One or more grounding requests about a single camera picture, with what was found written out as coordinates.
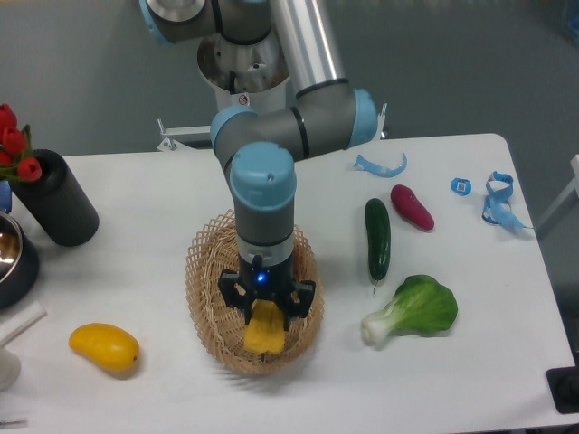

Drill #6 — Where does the blue round tag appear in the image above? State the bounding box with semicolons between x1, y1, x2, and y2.
450;177;472;196

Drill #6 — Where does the yellow bell pepper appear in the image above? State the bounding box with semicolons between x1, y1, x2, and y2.
243;300;286;354

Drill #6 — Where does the white furniture edge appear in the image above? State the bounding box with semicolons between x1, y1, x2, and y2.
536;155;578;240

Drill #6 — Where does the woven wicker basket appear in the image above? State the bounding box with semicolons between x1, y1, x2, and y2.
185;210;324;374

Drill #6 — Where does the blue curved band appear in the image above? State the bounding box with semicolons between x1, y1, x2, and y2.
353;152;408;178

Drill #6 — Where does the white stand object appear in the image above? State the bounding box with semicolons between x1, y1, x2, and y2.
1;301;47;392

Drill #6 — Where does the black cylindrical vase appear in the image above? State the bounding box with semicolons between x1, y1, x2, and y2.
10;149;100;247

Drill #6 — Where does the black device at edge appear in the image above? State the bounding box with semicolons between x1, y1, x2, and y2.
546;366;578;414

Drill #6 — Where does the blue ribbon strap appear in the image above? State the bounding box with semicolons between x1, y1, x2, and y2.
480;170;535;231

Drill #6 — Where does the dark metal bowl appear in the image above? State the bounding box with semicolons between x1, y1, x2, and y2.
1;212;40;309

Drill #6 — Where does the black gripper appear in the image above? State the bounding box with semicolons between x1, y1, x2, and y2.
218;254;316;332

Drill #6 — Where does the yellow mango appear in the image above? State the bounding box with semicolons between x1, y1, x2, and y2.
68;323;140;372

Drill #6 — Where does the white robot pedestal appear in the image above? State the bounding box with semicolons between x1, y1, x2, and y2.
197;31;290;114

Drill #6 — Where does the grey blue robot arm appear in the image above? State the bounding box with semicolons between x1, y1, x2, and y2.
140;1;378;321

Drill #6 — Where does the green bok choy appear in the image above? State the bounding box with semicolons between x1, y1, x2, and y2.
360;275;459;345

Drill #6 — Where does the red tulip bouquet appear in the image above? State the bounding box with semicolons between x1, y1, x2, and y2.
1;103;43;183

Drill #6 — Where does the purple sweet potato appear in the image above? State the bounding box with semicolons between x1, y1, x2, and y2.
390;184;434;231

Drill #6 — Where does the green cucumber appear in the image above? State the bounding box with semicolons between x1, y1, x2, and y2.
365;198;391;281

